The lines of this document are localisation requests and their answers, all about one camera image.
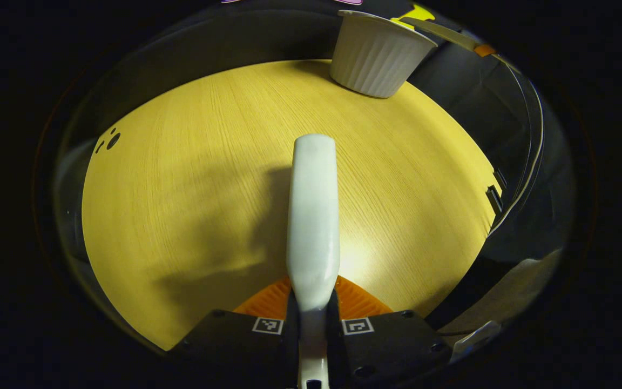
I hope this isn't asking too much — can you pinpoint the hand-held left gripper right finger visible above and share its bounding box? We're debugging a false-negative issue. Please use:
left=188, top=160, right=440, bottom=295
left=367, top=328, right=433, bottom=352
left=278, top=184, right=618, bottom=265
left=326, top=276, right=452, bottom=389

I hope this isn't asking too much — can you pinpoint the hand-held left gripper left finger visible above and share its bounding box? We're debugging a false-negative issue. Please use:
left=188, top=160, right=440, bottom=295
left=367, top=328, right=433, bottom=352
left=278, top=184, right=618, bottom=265
left=173, top=276, right=300, bottom=389

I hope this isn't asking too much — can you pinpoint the white ribbed garbage bin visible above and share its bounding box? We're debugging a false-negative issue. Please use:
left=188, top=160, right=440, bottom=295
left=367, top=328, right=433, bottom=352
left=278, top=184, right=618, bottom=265
left=330, top=10, right=438, bottom=99

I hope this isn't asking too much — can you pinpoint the small white broom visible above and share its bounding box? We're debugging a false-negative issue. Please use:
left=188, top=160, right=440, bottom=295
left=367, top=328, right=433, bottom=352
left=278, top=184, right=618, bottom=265
left=287, top=134, right=341, bottom=389

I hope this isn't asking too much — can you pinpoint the black backdrop cloth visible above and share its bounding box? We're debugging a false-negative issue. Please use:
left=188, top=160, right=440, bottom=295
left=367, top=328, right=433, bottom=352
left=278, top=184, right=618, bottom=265
left=55, top=0, right=560, bottom=260

